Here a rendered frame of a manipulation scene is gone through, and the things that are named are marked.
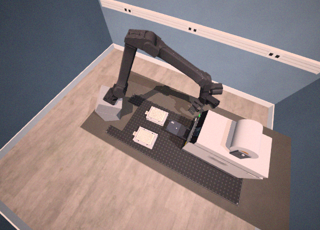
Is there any white roll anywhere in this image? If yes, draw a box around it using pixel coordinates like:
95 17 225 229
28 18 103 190
230 119 263 159

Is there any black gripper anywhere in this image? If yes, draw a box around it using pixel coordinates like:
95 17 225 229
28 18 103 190
192 94 204 112

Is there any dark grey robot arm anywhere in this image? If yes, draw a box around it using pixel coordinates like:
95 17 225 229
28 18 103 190
103 29 223 109

